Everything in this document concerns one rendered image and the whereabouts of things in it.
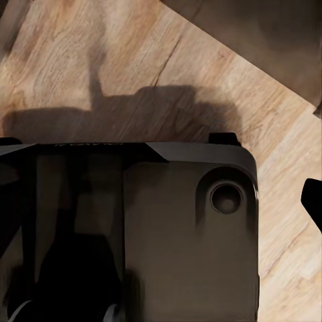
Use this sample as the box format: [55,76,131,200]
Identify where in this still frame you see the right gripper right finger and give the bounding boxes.
[301,178,322,231]

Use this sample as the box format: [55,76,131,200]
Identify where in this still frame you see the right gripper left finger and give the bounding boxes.
[0,178,35,260]

